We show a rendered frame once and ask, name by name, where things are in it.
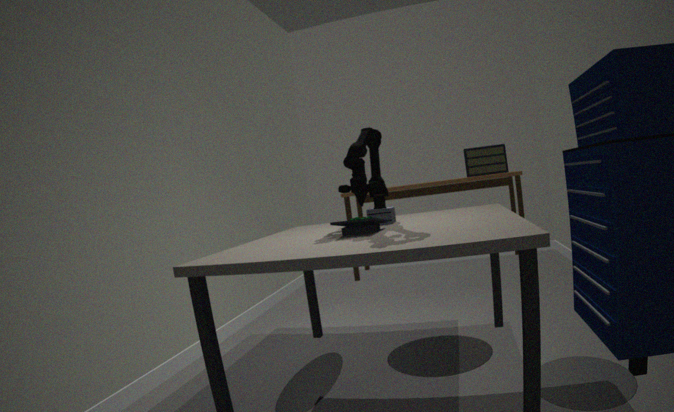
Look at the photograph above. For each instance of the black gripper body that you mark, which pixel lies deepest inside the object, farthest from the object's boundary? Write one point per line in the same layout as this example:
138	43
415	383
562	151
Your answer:
372	184

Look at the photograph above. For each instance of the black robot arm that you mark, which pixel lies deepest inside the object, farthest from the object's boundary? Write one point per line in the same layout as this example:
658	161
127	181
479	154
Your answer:
372	138

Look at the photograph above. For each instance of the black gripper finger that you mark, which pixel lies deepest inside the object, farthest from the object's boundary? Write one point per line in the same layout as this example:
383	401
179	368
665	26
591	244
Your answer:
358	196
363	193

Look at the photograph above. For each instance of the grey switch panel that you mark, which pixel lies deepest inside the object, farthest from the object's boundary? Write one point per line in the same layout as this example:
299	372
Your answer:
358	226

